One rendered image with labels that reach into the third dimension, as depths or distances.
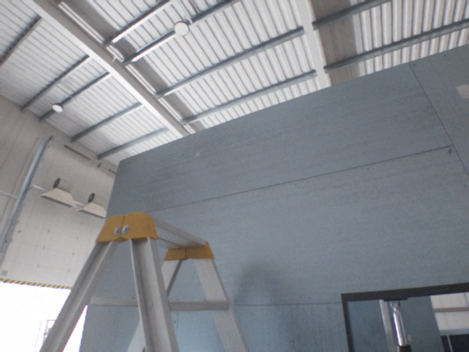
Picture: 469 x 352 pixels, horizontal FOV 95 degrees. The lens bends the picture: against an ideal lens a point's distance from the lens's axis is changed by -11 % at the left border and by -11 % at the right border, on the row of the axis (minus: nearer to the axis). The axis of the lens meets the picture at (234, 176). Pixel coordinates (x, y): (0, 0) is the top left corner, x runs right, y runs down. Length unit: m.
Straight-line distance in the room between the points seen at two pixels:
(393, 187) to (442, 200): 0.18
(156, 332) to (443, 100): 1.44
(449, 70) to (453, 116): 0.28
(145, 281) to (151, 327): 0.10
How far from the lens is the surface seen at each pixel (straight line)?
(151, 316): 0.63
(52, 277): 10.78
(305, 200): 1.19
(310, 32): 6.45
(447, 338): 5.74
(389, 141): 1.29
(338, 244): 1.12
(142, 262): 0.67
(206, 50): 7.37
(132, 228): 0.69
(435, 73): 1.56
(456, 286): 1.13
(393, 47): 8.08
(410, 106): 1.41
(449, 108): 1.42
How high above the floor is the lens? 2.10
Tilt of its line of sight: 28 degrees up
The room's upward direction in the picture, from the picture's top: straight up
